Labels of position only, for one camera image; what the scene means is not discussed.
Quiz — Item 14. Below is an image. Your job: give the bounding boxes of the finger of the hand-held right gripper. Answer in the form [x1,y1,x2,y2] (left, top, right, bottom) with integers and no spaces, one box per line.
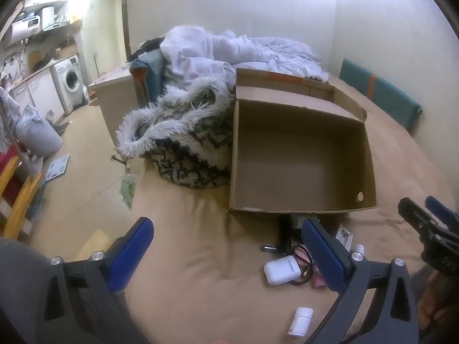
[398,197,436,232]
[425,196,459,230]

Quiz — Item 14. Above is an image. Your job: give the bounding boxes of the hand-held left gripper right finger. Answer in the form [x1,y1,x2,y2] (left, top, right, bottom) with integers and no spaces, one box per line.
[301,218,420,344]

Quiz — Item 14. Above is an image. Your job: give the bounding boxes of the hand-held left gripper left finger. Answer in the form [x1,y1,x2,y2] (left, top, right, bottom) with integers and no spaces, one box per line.
[36,217,155,344]

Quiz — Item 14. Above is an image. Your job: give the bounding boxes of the pink rectangular block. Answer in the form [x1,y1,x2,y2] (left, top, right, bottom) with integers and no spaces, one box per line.
[310,261,328,289]

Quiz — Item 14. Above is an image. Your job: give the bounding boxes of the white earbuds case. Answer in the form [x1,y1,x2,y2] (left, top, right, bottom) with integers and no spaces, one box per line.
[263,255,302,286]

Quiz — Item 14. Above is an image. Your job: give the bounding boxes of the black tube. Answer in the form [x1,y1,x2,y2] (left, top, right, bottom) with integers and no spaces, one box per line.
[279,214,293,252]

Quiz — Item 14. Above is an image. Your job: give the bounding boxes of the white bottle red label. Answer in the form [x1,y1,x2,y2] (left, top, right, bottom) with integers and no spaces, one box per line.
[287,307,314,337]

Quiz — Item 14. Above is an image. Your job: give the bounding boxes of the cardboard box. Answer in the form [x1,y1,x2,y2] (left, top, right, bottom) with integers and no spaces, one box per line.
[229,67,378,214]

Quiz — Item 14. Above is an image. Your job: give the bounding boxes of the person's right hand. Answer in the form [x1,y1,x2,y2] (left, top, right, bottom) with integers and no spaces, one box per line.
[416,270,452,332]

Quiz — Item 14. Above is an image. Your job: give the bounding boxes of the white printed card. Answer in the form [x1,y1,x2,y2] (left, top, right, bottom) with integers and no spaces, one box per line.
[335,224,354,249]

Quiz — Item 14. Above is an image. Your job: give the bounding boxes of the green-printed plastic bag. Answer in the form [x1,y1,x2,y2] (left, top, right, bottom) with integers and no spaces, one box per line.
[120,174,139,210]

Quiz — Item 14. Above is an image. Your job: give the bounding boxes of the teal cushion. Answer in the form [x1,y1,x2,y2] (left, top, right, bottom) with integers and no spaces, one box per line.
[130,48,169,106]
[339,58,423,137]

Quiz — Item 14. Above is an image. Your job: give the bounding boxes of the fur-trimmed patterned coat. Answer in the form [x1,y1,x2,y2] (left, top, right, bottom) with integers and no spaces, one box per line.
[115,73,237,190]

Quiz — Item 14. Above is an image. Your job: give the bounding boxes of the yellow wooden rack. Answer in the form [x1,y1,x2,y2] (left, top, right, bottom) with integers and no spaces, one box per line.
[0,147,45,239]

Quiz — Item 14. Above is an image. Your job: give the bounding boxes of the red bag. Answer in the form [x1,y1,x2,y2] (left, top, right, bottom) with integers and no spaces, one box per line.
[0,150,18,201]

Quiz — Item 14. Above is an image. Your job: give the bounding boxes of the wooden bedside cabinet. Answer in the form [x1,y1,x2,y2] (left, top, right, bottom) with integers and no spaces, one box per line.
[88,61,139,147]

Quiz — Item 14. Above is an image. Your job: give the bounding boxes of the white plastic bag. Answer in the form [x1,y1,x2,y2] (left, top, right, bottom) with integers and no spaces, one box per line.
[16,105,63,156]

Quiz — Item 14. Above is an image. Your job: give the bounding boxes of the white kitchen cabinet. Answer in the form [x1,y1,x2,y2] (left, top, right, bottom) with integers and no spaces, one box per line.
[11,66,67,122]

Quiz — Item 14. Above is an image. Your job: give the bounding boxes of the white washing machine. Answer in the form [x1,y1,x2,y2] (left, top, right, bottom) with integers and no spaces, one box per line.
[52,55,87,115]

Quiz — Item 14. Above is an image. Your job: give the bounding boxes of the white hanging cloth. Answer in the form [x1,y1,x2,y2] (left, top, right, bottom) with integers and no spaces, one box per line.
[0,86,18,140]

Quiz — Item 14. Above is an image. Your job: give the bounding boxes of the dark clothing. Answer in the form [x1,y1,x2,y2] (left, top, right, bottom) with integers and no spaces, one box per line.
[129,38,169,61]

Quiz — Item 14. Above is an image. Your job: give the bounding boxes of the white duvet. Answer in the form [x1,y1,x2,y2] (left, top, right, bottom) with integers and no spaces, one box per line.
[160,25,330,90]

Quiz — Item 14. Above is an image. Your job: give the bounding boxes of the white water heater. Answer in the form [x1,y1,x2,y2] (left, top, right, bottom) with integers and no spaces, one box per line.
[9,18,42,40]

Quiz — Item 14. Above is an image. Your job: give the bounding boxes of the white kitchen appliance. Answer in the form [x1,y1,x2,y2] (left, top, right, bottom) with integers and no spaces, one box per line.
[39,5,58,29]

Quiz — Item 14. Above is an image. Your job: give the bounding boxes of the red hair tie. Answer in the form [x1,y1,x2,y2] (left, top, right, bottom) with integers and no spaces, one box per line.
[292,244,313,267]

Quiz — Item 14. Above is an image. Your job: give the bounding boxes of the black hair tie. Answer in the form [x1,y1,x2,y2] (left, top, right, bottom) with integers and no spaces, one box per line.
[287,263,318,287]

